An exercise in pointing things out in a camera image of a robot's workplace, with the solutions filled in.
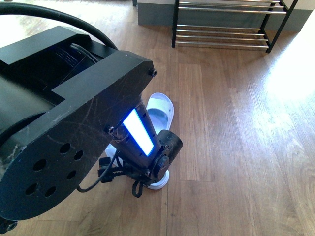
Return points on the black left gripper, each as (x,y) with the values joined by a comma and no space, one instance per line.
(124,169)

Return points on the light blue slipper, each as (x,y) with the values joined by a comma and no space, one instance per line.
(161,112)

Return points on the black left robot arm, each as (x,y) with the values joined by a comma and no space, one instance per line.
(67,102)

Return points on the black metal shoe rack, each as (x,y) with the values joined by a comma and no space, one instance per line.
(242,24)

